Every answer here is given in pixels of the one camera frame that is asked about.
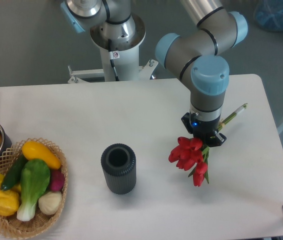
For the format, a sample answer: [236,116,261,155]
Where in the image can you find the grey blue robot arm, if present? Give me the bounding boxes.
[60,0,248,147]

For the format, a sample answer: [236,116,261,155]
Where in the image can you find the blue mesh bag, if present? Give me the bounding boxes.
[253,0,283,32]

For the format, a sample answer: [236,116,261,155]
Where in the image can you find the dark grey ribbed vase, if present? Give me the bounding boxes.
[101,143,137,195]

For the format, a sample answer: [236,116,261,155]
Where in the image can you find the green cucumber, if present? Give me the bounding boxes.
[0,154,28,191]

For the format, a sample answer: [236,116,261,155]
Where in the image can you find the white garlic bulb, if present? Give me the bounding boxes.
[38,191,62,215]

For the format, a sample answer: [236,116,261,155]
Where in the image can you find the woven bamboo basket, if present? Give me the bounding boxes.
[0,138,68,240]

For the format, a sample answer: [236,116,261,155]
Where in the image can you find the yellow bell pepper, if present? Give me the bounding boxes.
[0,190,20,217]

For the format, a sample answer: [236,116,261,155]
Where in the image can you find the purple radish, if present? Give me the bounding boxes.
[48,170,65,192]

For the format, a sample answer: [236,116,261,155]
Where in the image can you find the yellow squash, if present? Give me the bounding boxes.
[21,141,62,170]

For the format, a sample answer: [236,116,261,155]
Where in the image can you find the black cable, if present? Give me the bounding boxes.
[107,38,120,82]

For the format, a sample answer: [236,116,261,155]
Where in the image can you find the red tulip bouquet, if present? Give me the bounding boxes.
[168,103,248,187]

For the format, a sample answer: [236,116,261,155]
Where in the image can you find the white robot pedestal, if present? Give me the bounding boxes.
[68,13,159,83]

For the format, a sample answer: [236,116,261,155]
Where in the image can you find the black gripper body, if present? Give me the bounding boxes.
[181,112,227,147]

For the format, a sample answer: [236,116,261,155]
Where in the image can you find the green bok choy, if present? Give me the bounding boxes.
[16,159,51,222]

